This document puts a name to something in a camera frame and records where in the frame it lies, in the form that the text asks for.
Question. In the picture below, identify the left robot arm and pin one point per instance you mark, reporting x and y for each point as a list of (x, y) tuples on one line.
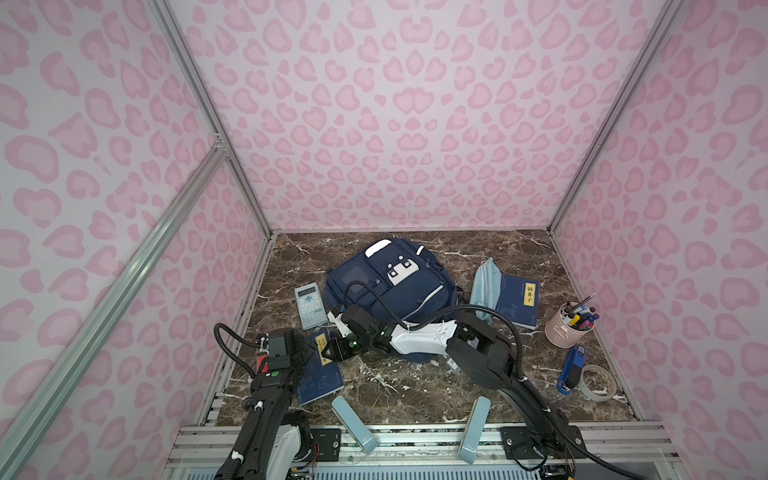
[(273, 386)]

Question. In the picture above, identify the pink pen holder cup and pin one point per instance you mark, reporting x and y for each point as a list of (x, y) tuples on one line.
[(571, 322)]

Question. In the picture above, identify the navy blue student backpack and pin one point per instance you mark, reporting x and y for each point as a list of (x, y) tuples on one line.
[(397, 286)]

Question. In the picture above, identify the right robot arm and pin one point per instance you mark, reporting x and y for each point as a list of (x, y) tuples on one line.
[(487, 347)]

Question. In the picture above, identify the right teal stand block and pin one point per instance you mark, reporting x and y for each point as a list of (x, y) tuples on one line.
[(474, 429)]

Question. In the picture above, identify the teal stand block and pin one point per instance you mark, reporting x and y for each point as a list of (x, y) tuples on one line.
[(474, 429), (355, 427)]

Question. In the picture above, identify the roll of clear tape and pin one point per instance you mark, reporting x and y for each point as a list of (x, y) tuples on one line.
[(597, 383)]

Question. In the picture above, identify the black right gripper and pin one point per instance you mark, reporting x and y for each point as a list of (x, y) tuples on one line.
[(337, 349)]

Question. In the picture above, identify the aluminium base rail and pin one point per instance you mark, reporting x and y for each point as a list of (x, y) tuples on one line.
[(431, 451)]

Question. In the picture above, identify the teal pencil pouch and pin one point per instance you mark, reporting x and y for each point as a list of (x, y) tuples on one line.
[(487, 284)]

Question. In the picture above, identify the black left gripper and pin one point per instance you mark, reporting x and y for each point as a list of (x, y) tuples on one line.
[(295, 339)]

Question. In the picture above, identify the left teal stand block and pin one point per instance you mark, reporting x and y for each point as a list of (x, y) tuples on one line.
[(355, 427)]

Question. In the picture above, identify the navy book yellow label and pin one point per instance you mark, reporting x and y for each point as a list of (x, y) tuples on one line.
[(518, 301)]

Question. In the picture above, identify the grey pocket calculator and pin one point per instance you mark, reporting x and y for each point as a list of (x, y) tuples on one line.
[(310, 306)]

